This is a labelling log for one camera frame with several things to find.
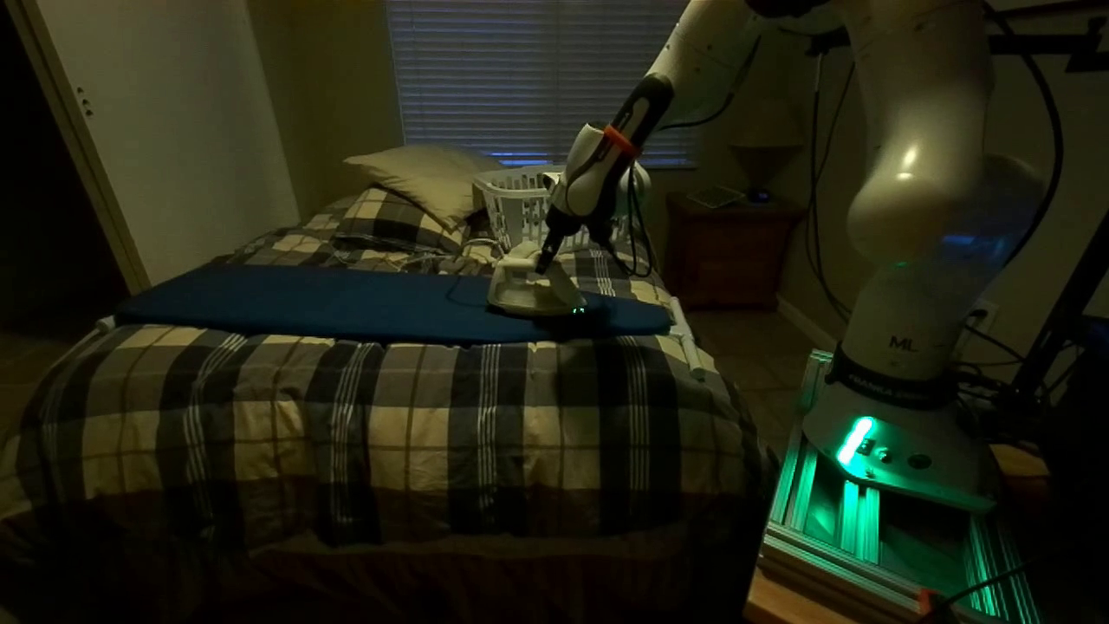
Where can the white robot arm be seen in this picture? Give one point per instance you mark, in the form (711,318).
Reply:
(935,213)

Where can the beige pillow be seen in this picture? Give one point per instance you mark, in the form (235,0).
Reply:
(433,178)

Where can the plaid bed comforter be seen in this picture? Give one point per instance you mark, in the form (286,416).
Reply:
(239,441)

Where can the blue ironing board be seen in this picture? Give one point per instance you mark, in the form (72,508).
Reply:
(372,305)

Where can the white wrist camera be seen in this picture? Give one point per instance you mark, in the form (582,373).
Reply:
(588,167)

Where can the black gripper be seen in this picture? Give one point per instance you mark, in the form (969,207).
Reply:
(562,226)

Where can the window blinds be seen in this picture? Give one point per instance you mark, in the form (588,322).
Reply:
(516,76)

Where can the wooden nightstand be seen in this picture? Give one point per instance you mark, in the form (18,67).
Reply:
(726,255)

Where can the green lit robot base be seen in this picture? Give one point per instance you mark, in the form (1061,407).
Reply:
(875,531)

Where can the white closet door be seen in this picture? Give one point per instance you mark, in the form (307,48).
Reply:
(168,118)

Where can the plaid pillow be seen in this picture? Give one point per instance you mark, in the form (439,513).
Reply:
(385,221)

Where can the white laundry basket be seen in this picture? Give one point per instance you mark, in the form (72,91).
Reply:
(515,207)

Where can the white steam iron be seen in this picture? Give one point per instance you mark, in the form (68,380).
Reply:
(516,288)

